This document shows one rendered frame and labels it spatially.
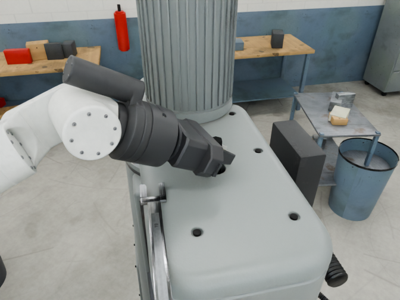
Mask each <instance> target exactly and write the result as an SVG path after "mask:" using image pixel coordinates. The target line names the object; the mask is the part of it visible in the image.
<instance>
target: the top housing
mask: <svg viewBox="0 0 400 300"><path fill-rule="evenodd" d="M199 125H200V126H201V127H203V128H204V129H205V130H206V131H207V132H208V133H209V134H210V135H211V136H212V137H214V136H217V137H220V138H222V144H224V145H226V146H227V149H226V150H228V151H230V152H232V153H234V154H235V155H236V156H235V158H234V160H233V161H232V163H231V164H230V165H227V164H222V166H221V174H217V175H216V177H212V176H211V177H202V176H196V175H195V174H194V173H193V172H192V171H190V170H184V169H181V168H175V167H172V166H171V165H170V163H169V162H168V161H167V162H166V163H164V164H163V165H162V166H159V167H151V166H148V165H142V164H139V168H140V179H141V184H142V185H146V193H147V197H150V196H159V195H160V194H159V188H158V184H159V183H161V182H164V184H165V192H166V197H167V202H165V203H161V210H162V219H163V225H164V234H165V244H166V249H167V258H168V267H169V273H170V282H171V291H172V297H173V300H317V298H318V295H319V293H320V290H321V287H322V284H323V282H324V278H325V276H326V273H327V270H328V267H329V264H330V262H331V259H332V254H333V244H332V240H331V237H330V235H329V233H328V231H327V229H326V228H325V226H324V224H323V223H322V222H321V220H320V219H319V217H318V216H317V214H316V213H315V211H314V210H313V209H312V207H311V205H310V204H309V203H308V201H307V200H306V198H305V197H304V195H303V194H302V192H301V191H300V190H299V188H298V187H297V185H296V184H295V182H294V181H293V179H292V178H291V177H290V175H289V173H288V172H287V171H286V169H285V168H284V166H283V165H282V163H281V162H280V160H279V159H278V158H277V156H276V155H275V153H274V152H273V150H272V149H271V148H270V146H269V144H268V143H267V141H266V140H265V139H264V137H263V136H262V134H261V133H260V131H259V130H258V129H257V127H256V125H255V124H254V122H253V121H252V120H251V118H250V117H249V115H248V114H247V112H246V111H245V110H244V109H243V108H242V107H240V106H238V105H233V104H232V107H231V109H230V110H229V112H228V113H227V114H225V115H223V116H222V117H220V118H218V119H216V120H214V121H210V122H207V123H201V124H199ZM143 209H144V216H145V227H146V239H147V246H148V257H149V268H150V272H151V280H152V288H153V293H154V283H153V274H152V259H151V244H150V235H149V220H148V205H144V206H143Z"/></svg>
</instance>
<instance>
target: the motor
mask: <svg viewBox="0 0 400 300"><path fill-rule="evenodd" d="M136 9H137V20H138V27H139V38H140V49H141V56H142V67H143V78H144V83H145V98H146V102H149V103H152V104H155V105H156V104H157V105H160V106H162V107H164V108H168V109H170V110H172V111H173V112H174V113H175V115H176V117H177V118H178V119H181V120H183V119H185V118H187V119H190V120H193V121H196V122H197V123H198V124H201V123H207V122H210V121H214V120H216V119H218V118H220V117H222V116H223V115H225V114H227V113H228V112H229V110H230V109H231V107H232V92H233V73H234V63H235V43H236V24H237V14H238V0H136Z"/></svg>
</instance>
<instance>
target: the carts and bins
mask: <svg viewBox="0 0 400 300"><path fill-rule="evenodd" d="M354 98H355V93H353V92H319V93H298V92H294V93H293V101H292V108H291V112H290V119H289V120H293V117H294V113H295V107H296V101H298V103H299V105H300V106H301V108H302V110H303V111H304V113H305V115H306V116H307V118H308V119H309V121H310V123H311V124H312V126H313V128H314V129H315V131H316V132H317V135H313V136H311V137H312V139H313V140H314V141H315V142H316V143H317V144H318V146H319V147H320V148H321V149H322V150H323V151H324V152H325V153H326V159H325V162H324V166H323V170H322V173H321V177H320V181H319V184H318V186H332V187H331V190H330V196H329V207H330V208H331V210H332V211H333V212H334V213H335V214H337V215H338V216H340V217H342V218H345V219H347V220H351V221H362V220H365V219H367V218H368V217H369V216H370V214H371V212H372V210H373V209H374V207H375V205H376V203H377V201H378V200H379V198H380V195H381V194H382V192H383V190H384V188H385V186H386V184H387V182H388V181H389V179H390V177H391V175H392V173H393V171H394V169H395V168H396V166H397V164H398V163H399V162H398V161H399V156H398V154H397V153H396V152H395V151H394V150H393V149H392V148H390V147H389V146H387V145H385V144H384V143H381V142H379V141H378V140H379V137H380V136H381V133H380V132H379V131H378V130H377V129H376V128H375V127H374V126H373V125H372V124H371V123H370V122H369V121H368V120H367V119H366V117H365V116H364V115H363V114H362V113H361V112H360V110H359V109H358V108H357V107H356V106H355V105H354V104H353V102H354ZM368 136H374V137H373V139H367V138H362V137H368ZM336 137H353V138H349V139H345V140H343V141H342V142H341V143H340V145H339V146H340V147H338V146H337V144H336V143H335V141H334V140H333V138H336ZM6 275H7V271H6V268H5V266H4V263H3V260H2V258H1V256H0V287H1V286H2V285H3V283H4V281H5V278H6Z"/></svg>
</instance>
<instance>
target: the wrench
mask: <svg viewBox="0 0 400 300"><path fill-rule="evenodd" d="M158 188H159V194H160V195H159V196H150V197H147V193H146V185H140V204H141V205H148V220H149V235H150V244H151V259H152V274H153V283H154V298H155V300H173V297H172V291H171V282H170V273H169V267H168V258H167V249H166V244H165V234H164V225H163V215H162V210H161V203H165V202H167V197H166V192H165V184H164V182H161V183H159V184H158Z"/></svg>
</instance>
